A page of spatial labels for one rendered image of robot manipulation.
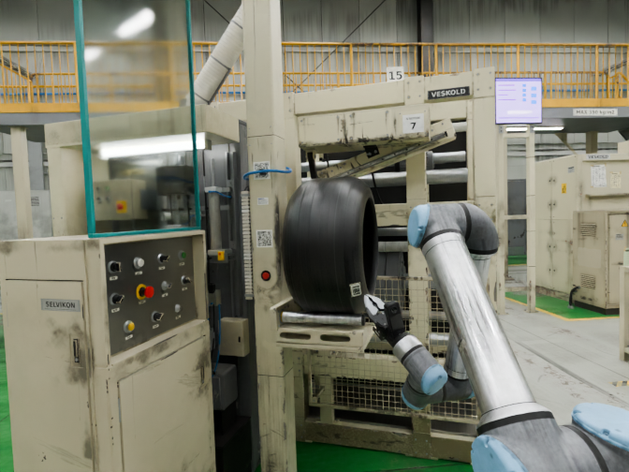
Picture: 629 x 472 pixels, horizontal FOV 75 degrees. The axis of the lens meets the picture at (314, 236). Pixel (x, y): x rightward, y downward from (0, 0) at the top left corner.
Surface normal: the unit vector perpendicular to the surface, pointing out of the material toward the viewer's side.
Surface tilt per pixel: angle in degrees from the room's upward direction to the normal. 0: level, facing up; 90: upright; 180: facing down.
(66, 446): 90
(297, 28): 90
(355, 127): 90
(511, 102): 90
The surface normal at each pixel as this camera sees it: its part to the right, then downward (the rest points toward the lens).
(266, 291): -0.29, 0.06
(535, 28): 0.09, 0.05
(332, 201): -0.25, -0.58
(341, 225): -0.02, -0.28
